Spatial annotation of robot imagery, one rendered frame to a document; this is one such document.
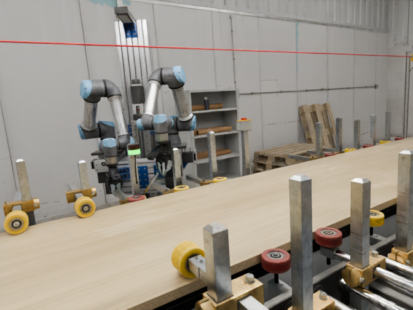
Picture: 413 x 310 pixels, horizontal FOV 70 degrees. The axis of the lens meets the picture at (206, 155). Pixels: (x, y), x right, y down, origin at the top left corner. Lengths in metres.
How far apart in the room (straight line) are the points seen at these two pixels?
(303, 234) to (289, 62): 5.70
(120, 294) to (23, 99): 3.52
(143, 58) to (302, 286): 2.12
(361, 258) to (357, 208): 0.14
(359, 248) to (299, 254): 0.24
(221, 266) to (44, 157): 3.72
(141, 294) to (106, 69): 3.75
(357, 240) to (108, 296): 0.66
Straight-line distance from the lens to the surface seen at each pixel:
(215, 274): 0.58
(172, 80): 2.05
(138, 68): 2.53
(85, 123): 2.30
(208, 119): 4.93
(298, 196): 0.68
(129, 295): 0.80
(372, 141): 3.12
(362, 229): 0.90
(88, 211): 1.37
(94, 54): 4.32
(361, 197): 0.88
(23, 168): 1.53
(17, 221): 1.36
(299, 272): 0.76
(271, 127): 5.88
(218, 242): 0.56
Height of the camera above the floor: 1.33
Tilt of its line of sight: 10 degrees down
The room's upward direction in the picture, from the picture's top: 4 degrees counter-clockwise
